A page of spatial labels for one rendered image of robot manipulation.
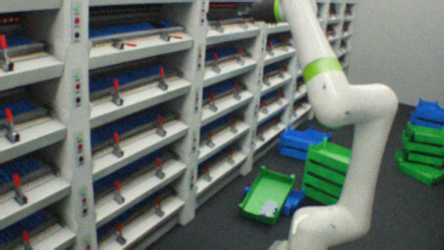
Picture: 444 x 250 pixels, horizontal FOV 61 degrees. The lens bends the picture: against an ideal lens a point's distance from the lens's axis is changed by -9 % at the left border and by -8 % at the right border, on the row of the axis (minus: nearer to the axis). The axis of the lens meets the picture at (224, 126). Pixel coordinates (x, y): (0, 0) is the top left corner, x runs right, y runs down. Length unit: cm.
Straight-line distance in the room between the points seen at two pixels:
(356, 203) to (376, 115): 29
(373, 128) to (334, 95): 19
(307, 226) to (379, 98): 43
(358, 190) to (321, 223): 16
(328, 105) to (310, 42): 20
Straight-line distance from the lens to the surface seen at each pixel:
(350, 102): 111
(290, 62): 306
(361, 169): 127
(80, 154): 134
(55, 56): 124
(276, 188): 230
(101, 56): 133
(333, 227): 127
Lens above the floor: 119
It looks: 20 degrees down
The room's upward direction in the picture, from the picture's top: 5 degrees clockwise
